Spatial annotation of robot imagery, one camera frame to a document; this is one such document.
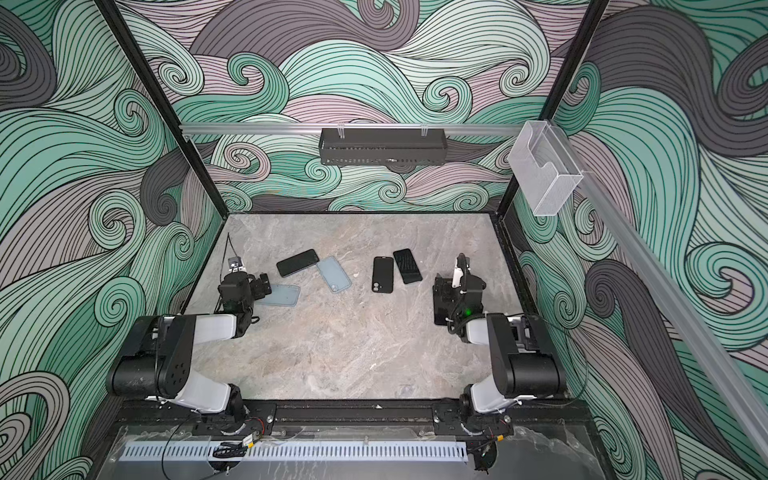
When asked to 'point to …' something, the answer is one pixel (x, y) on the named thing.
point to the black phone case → (383, 274)
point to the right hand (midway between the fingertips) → (455, 274)
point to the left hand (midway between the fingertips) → (248, 274)
